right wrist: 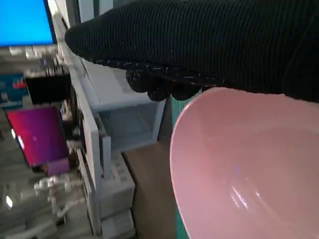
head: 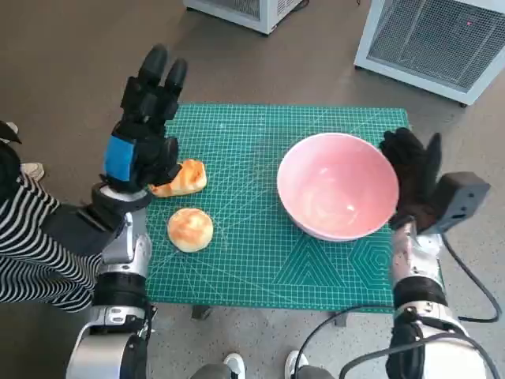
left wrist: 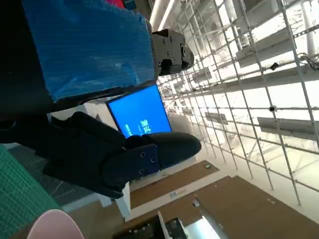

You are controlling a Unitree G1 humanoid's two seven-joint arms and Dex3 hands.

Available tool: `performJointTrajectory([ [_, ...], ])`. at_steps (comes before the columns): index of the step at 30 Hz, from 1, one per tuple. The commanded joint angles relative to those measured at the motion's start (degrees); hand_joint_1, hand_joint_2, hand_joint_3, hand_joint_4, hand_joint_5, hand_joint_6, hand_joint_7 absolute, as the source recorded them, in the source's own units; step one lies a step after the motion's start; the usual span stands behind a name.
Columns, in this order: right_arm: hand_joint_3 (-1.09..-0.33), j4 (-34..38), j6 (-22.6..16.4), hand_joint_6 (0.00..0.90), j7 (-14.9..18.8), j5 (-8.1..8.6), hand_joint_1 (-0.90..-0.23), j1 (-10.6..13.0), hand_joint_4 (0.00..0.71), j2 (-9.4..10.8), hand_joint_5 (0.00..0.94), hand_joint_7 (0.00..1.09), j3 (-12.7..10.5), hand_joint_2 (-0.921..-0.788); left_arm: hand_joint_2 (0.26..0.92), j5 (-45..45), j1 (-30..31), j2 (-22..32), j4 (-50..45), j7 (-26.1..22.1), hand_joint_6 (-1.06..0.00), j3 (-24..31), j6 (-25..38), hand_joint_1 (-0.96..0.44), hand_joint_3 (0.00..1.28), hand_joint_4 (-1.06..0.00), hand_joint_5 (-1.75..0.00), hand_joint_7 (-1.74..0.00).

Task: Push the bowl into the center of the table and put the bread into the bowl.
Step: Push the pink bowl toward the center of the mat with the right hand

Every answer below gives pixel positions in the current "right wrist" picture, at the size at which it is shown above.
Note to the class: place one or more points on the white drawer unit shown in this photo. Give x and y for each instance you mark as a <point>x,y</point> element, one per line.
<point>117,196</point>

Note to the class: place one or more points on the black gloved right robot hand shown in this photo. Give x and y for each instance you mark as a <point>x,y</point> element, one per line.
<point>199,42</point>

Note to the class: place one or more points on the monitor with purple red screen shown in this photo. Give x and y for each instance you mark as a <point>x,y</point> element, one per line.
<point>40,134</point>

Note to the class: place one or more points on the white desk partition frame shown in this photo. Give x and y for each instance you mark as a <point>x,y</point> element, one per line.
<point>89,139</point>

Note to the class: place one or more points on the monitor with blue screen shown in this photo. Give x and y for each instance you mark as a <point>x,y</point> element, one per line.
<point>25,22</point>

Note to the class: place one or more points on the dark monitor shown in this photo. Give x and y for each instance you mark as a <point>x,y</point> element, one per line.
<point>47,89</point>

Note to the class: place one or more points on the pink bowl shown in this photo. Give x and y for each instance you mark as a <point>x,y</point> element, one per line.
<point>236,161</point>

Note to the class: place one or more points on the blue printed box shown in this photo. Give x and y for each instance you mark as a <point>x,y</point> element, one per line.
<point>11,89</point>

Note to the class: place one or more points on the white cabinet with glass front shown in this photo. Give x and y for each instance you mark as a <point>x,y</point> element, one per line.
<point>129,124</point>

